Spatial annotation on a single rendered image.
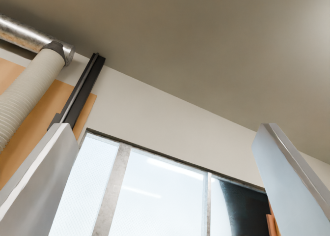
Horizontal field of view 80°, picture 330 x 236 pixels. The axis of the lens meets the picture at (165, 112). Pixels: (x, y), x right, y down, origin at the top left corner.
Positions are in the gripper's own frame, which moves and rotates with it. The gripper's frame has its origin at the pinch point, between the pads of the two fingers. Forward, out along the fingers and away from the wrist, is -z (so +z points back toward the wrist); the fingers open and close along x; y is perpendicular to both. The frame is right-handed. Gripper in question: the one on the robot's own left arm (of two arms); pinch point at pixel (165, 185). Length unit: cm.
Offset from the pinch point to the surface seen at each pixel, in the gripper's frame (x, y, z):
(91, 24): -48, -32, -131
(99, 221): -36, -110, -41
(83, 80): -54, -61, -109
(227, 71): 45, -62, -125
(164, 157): 0, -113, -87
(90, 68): -52, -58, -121
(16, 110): -75, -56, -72
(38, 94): -71, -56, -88
